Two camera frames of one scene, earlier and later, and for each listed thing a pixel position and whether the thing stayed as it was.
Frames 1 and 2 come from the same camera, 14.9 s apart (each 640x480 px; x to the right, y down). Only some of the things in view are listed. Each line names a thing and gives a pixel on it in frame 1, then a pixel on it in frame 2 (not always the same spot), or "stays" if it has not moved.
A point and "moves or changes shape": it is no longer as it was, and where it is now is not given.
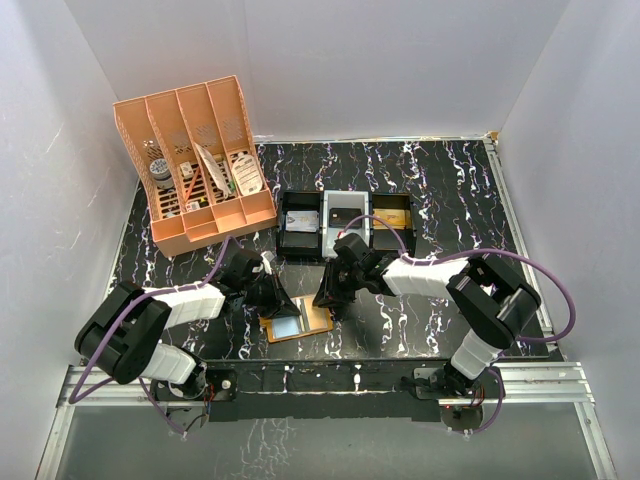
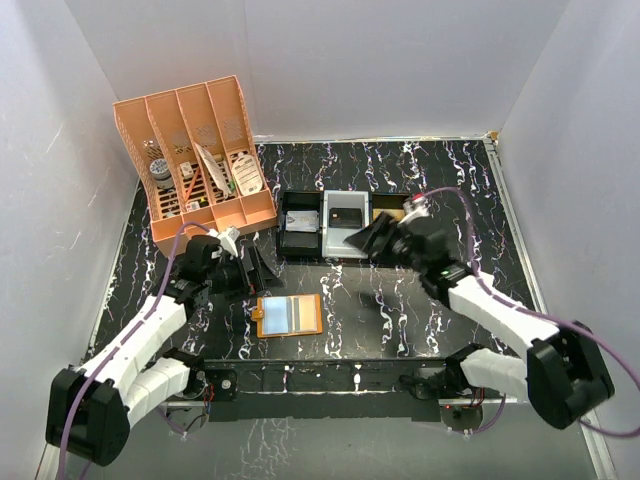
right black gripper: x=330 y=295 -> x=382 y=227
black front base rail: x=309 y=390 stays
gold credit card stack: x=394 y=218 stays
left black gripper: x=280 y=303 -> x=245 y=281
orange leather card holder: x=311 y=320 moves or changes shape
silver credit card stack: x=302 y=221 stays
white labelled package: x=247 y=175 stays
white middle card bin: x=339 y=208 stays
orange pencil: x=192 y=184 stays
